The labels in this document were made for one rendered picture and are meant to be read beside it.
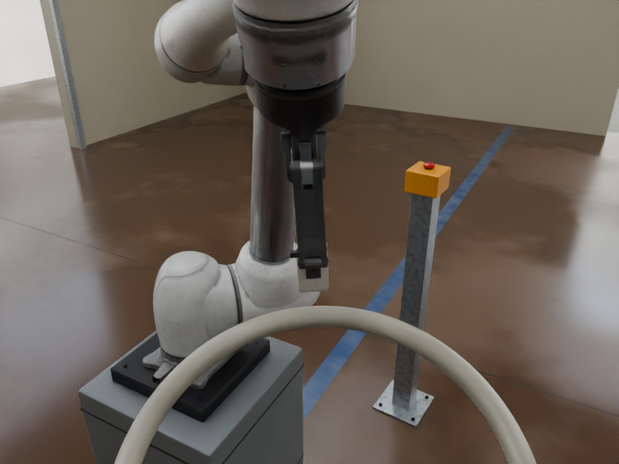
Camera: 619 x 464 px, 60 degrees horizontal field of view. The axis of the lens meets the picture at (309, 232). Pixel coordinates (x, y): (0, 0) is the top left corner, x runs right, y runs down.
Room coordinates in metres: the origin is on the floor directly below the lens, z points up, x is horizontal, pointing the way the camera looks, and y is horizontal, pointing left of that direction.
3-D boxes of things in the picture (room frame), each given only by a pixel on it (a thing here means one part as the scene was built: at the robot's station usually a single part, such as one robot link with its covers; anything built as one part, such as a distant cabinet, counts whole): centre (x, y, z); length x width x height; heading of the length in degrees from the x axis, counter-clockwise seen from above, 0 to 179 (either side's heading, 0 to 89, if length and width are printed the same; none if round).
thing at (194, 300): (1.05, 0.28, 1.00); 0.18 x 0.16 x 0.22; 110
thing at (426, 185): (1.73, -0.41, 0.54); 0.20 x 0.20 x 1.09; 57
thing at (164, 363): (1.02, 0.30, 0.87); 0.22 x 0.18 x 0.06; 151
